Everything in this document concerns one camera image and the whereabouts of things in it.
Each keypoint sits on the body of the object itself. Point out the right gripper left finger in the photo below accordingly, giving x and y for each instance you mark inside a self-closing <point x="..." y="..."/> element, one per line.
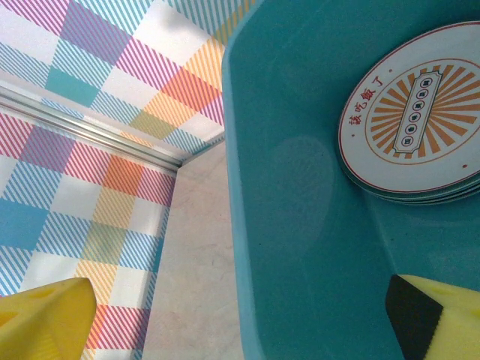
<point x="41" y="322"/>

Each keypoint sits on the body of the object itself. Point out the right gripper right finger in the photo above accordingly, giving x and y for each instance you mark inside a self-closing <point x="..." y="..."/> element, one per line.
<point x="442" y="326"/>

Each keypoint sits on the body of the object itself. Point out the teal plastic bin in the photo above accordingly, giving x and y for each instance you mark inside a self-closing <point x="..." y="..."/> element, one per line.
<point x="300" y="187"/>

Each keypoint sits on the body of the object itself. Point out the white plate orange sunburst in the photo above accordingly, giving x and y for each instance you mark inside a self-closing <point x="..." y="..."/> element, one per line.
<point x="412" y="112"/>

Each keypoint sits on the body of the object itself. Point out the aluminium corner post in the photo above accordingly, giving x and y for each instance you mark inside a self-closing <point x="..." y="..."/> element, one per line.
<point x="93" y="133"/>

